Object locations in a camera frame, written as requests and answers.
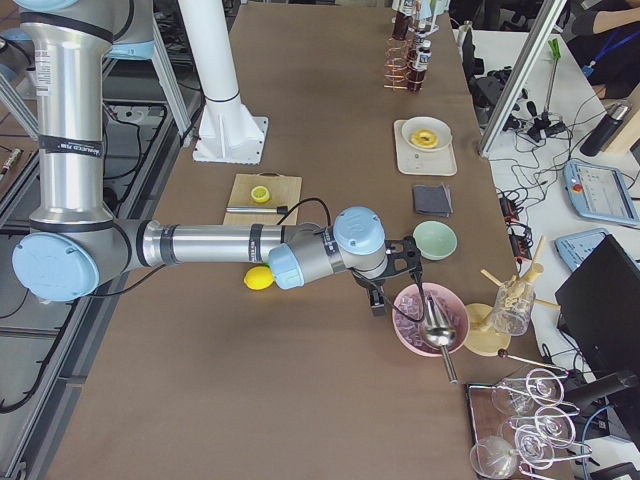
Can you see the glass jar with wooden utensils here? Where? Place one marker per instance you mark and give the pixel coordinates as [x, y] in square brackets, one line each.
[514, 302]

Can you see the person in dark clothes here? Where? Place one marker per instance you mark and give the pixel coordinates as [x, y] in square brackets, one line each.
[606, 47]

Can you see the copper wire bottle rack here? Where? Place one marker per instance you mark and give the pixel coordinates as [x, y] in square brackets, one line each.
[399, 60]

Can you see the blue teach pendant with screen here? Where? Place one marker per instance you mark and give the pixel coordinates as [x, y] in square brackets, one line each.
[599, 193]

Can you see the beige serving tray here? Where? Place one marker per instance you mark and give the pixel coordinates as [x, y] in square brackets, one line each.
[414, 160]

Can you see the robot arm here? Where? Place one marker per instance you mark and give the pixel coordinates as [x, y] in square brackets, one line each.
[76, 244]

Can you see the tea bottle rack left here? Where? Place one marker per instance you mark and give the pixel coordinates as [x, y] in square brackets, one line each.
[417, 64]

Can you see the yellow lemon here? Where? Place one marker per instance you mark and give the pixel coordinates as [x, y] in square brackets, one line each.
[259, 278]

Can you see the green bowl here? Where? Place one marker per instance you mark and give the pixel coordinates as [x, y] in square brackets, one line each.
[435, 240]

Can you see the tea bottle rack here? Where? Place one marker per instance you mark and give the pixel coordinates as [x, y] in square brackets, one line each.
[417, 64]
[405, 10]

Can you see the black monitor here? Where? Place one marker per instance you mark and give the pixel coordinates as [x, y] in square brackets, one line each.
[600, 307]

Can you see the glazed donut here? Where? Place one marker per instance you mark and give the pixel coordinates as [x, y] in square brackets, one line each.
[424, 139]

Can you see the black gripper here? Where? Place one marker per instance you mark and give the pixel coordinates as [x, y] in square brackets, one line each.
[368, 283]

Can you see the aluminium frame post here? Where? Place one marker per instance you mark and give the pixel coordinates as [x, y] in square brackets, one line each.
[538, 35]

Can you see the half lemon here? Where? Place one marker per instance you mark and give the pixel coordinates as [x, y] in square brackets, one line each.
[260, 194]

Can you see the metal ice scoop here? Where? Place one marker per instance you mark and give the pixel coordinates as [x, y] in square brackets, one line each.
[437, 332]

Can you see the wooden cup stand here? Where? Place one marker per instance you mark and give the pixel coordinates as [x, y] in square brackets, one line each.
[489, 342]

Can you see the wooden cutting board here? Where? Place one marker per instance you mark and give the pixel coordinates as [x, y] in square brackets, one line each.
[285, 191]

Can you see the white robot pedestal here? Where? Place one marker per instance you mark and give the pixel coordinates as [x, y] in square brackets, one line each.
[228, 132]

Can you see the white plate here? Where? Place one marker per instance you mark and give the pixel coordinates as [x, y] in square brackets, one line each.
[438, 126]

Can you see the tea bottle rack right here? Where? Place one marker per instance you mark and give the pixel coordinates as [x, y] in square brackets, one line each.
[405, 10]

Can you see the black thermos bottle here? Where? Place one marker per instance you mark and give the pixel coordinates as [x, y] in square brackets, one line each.
[607, 126]

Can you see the grey folded cloth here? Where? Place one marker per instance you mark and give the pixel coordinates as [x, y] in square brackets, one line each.
[432, 200]

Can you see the green handled metal reacher stick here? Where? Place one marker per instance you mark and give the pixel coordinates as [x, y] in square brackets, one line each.
[556, 55]

